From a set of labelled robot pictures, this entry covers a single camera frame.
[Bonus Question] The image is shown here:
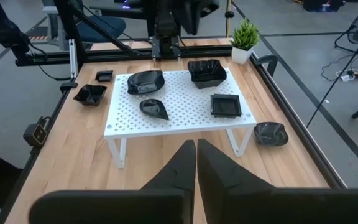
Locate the table-level camera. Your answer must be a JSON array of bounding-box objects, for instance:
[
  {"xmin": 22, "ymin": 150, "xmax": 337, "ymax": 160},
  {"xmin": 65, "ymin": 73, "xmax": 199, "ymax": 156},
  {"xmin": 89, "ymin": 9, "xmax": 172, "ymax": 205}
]
[{"xmin": 22, "ymin": 116, "xmax": 52, "ymax": 149}]

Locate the white perforated shelf rack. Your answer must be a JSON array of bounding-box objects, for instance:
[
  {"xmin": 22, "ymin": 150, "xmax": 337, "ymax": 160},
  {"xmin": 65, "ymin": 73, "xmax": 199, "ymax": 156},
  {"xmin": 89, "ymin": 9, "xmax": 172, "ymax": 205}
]
[{"xmin": 103, "ymin": 67, "xmax": 257, "ymax": 169}]

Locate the black floor cable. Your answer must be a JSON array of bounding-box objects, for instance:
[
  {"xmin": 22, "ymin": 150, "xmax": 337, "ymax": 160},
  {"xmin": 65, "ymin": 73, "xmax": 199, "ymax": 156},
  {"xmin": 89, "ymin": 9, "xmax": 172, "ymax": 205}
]
[{"xmin": 305, "ymin": 29, "xmax": 358, "ymax": 128}]

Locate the black teardrop mini plate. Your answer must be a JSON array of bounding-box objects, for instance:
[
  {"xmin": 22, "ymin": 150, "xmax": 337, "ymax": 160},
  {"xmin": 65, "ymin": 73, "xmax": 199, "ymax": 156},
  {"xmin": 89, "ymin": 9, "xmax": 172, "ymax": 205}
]
[{"xmin": 139, "ymin": 98, "xmax": 170, "ymax": 121}]

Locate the small green potted plant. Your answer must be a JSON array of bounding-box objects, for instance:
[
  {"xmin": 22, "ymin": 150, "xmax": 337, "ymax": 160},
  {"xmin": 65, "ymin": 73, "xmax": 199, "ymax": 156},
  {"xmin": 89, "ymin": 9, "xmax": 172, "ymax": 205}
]
[{"xmin": 229, "ymin": 17, "xmax": 260, "ymax": 65}]

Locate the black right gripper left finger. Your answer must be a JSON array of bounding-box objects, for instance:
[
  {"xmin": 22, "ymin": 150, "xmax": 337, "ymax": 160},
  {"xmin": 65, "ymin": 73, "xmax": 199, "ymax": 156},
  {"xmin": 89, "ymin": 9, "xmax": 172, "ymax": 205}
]
[{"xmin": 28, "ymin": 139, "xmax": 197, "ymax": 224}]

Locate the black leaf-shaped mini plate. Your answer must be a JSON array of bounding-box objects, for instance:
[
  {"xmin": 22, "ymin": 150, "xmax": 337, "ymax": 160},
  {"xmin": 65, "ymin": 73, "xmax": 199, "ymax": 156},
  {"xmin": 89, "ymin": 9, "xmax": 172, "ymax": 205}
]
[
  {"xmin": 253, "ymin": 121, "xmax": 290, "ymax": 147},
  {"xmin": 126, "ymin": 70, "xmax": 166, "ymax": 95}
]

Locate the black curved bracket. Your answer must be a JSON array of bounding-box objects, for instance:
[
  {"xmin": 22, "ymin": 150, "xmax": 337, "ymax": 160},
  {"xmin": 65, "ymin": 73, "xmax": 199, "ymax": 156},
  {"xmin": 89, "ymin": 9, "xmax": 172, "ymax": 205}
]
[{"xmin": 255, "ymin": 54, "xmax": 278, "ymax": 78}]

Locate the black wavy square mini plate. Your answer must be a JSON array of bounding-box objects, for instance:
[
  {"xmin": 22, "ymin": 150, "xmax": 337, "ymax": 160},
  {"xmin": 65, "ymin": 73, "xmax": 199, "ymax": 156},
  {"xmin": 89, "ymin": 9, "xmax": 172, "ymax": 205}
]
[
  {"xmin": 187, "ymin": 59, "xmax": 228, "ymax": 90},
  {"xmin": 73, "ymin": 83, "xmax": 108, "ymax": 107}
]

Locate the yellow pole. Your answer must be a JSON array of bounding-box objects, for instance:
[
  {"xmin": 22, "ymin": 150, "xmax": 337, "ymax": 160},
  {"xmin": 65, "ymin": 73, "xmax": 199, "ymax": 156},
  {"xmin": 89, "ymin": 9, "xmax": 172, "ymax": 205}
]
[{"xmin": 224, "ymin": 0, "xmax": 234, "ymax": 38}]

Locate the black equipment case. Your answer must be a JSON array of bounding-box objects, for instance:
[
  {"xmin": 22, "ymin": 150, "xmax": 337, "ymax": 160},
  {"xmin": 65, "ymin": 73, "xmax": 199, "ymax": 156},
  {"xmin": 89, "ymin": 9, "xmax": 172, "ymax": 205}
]
[{"xmin": 303, "ymin": 0, "xmax": 344, "ymax": 12}]

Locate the black small square mini plate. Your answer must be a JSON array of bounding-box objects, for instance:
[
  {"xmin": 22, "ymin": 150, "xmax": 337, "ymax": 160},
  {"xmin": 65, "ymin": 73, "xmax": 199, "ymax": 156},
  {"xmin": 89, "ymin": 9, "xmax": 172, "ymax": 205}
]
[
  {"xmin": 94, "ymin": 70, "xmax": 114, "ymax": 83},
  {"xmin": 209, "ymin": 93, "xmax": 242, "ymax": 119}
]

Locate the white and yellow cable bundle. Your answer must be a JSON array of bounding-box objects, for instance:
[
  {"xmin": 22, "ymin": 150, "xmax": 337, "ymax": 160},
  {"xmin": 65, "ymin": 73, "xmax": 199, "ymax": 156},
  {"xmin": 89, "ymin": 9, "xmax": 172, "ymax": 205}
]
[{"xmin": 336, "ymin": 68, "xmax": 358, "ymax": 85}]

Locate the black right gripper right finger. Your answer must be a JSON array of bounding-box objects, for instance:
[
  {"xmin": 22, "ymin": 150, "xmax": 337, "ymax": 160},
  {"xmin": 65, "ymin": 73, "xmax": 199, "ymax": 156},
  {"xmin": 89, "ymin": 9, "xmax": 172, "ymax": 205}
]
[{"xmin": 196, "ymin": 139, "xmax": 358, "ymax": 224}]

